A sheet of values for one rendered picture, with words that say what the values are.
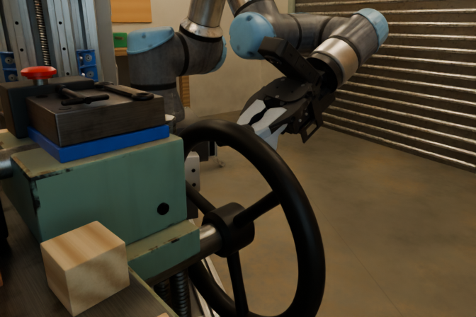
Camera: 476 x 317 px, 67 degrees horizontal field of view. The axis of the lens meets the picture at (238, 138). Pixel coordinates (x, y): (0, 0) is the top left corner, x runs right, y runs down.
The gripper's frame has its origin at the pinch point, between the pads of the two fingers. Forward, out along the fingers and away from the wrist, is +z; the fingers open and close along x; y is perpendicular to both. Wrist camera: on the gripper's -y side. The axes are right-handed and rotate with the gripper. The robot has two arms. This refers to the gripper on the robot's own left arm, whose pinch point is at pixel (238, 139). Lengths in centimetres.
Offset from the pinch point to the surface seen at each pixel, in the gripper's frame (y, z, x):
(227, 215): 2.3, 9.3, -6.5
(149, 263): -5.9, 19.4, -10.4
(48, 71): -20.8, 14.6, 2.0
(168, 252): -5.2, 17.6, -10.4
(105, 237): -15.5, 20.2, -14.8
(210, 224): 2.3, 11.5, -5.4
